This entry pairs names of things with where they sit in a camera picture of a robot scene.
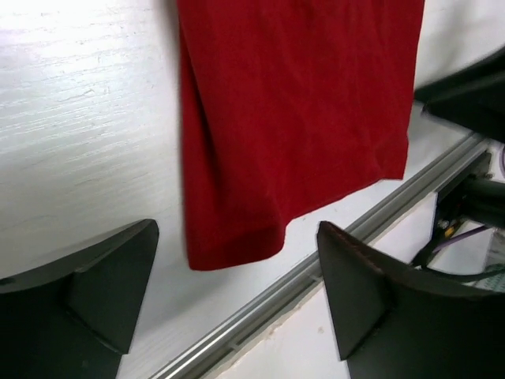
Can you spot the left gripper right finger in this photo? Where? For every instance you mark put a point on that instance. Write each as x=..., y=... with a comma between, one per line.
x=392, y=320

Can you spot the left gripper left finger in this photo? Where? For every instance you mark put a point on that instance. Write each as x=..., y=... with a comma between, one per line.
x=76, y=317

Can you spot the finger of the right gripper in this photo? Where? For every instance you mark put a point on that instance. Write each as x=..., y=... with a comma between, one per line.
x=472, y=98

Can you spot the red t shirt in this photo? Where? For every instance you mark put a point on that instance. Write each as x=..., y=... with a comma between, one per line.
x=287, y=106

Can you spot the green and white object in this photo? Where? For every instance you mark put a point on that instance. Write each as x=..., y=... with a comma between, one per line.
x=495, y=282

